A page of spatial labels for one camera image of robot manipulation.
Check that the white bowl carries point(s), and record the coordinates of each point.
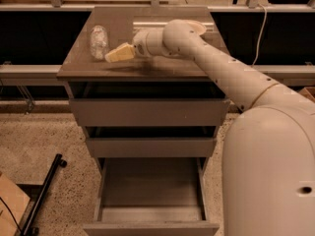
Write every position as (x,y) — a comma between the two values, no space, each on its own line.
(197,27)

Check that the grey middle drawer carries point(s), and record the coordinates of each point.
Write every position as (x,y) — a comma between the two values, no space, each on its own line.
(189,141)

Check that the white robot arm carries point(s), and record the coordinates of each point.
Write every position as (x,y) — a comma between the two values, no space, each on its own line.
(268,157)

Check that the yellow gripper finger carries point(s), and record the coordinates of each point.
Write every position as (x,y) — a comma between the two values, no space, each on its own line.
(123,52)

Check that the grey drawer cabinet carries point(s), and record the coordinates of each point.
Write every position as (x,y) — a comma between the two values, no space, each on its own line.
(151,126)

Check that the clear plastic water bottle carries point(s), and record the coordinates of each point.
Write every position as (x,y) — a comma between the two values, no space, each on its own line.
(99,44)

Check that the cardboard box left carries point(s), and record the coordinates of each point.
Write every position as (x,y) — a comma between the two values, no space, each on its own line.
(13,204)

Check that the grey top drawer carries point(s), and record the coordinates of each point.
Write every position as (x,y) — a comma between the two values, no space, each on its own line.
(158,104)

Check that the grey open bottom drawer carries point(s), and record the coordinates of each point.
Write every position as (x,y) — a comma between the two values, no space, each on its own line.
(151,197)

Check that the black wheeled stand leg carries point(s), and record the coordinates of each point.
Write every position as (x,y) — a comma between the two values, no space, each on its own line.
(28,229)

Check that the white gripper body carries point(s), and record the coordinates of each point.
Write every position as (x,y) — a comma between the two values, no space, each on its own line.
(141,45)

